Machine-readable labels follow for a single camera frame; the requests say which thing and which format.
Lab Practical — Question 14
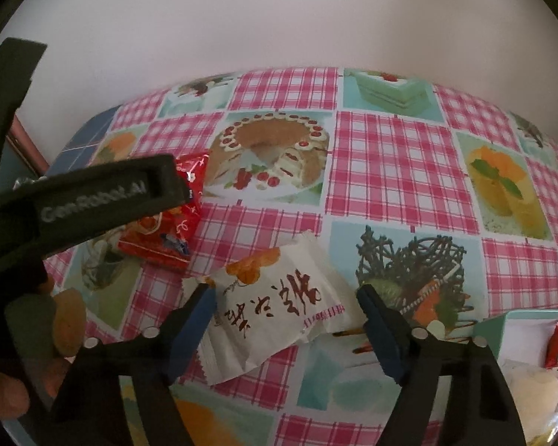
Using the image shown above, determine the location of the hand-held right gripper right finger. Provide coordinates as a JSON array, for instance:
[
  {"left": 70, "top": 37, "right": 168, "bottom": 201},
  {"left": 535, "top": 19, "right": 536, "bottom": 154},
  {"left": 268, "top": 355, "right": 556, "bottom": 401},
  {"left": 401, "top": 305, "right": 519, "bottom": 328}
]
[{"left": 356, "top": 283, "right": 526, "bottom": 446}]

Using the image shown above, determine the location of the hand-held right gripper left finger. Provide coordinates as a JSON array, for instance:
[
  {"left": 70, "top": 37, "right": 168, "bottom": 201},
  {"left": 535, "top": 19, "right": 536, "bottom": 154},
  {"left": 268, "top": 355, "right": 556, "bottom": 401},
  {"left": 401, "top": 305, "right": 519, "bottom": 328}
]
[{"left": 51, "top": 282, "right": 218, "bottom": 446}]

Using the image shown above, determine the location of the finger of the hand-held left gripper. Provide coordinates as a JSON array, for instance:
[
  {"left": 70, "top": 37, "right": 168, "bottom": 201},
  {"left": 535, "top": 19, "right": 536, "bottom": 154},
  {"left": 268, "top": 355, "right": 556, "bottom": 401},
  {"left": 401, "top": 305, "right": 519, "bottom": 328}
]
[
  {"left": 0, "top": 37, "right": 48, "bottom": 182},
  {"left": 144, "top": 154, "right": 190, "bottom": 215}
]

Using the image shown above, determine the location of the red snack packet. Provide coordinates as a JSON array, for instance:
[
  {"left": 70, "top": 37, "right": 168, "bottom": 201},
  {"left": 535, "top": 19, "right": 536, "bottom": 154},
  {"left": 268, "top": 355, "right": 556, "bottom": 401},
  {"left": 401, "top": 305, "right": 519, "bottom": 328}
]
[{"left": 117, "top": 152, "right": 211, "bottom": 274}]

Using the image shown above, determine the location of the white packet with brown writing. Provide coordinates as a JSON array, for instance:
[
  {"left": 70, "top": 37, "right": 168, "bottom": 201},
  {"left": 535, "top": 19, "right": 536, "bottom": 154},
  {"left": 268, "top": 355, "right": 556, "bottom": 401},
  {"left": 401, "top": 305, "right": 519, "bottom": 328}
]
[{"left": 181, "top": 231, "right": 366, "bottom": 385}]

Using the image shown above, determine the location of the white tray with green rim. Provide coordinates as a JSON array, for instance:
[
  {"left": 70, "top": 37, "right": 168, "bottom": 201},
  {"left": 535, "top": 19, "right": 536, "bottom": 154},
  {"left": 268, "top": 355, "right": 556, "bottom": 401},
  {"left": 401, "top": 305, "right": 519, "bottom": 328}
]
[{"left": 474, "top": 309, "right": 558, "bottom": 446}]

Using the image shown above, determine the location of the white bun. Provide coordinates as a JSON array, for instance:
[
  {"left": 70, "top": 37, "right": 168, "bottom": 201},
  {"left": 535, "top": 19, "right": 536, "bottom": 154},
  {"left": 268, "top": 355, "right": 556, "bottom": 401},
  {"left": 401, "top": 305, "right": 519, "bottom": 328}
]
[{"left": 502, "top": 362, "right": 558, "bottom": 442}]

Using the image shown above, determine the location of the small red candy packet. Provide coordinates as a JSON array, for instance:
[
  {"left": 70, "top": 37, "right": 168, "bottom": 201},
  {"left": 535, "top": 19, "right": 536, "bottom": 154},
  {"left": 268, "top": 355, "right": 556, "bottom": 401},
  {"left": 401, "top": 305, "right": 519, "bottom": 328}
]
[{"left": 544, "top": 320, "right": 558, "bottom": 370}]

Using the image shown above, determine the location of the person's left hand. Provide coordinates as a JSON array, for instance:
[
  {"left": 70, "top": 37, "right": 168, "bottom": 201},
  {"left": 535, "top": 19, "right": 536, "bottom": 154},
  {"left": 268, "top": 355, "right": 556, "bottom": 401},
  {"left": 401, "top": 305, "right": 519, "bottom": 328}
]
[{"left": 0, "top": 287, "right": 89, "bottom": 421}]

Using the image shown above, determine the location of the pink checked cake-print tablecloth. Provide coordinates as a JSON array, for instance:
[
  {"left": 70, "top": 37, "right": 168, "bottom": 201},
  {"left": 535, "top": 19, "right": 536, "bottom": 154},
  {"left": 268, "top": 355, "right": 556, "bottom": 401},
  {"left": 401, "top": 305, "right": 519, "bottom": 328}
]
[{"left": 42, "top": 67, "right": 558, "bottom": 446}]

